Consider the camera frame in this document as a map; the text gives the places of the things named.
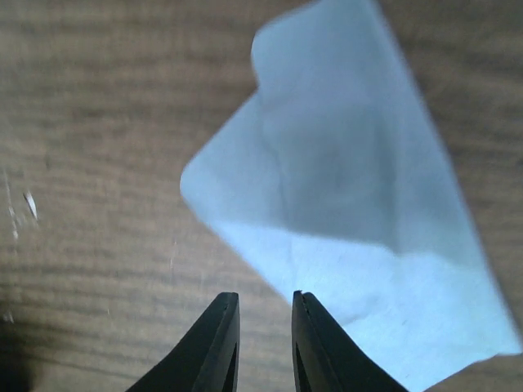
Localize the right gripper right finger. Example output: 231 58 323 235
292 291 405 392

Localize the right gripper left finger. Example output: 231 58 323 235
129 292 240 392

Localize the light blue cloth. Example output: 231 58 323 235
180 1 522 391

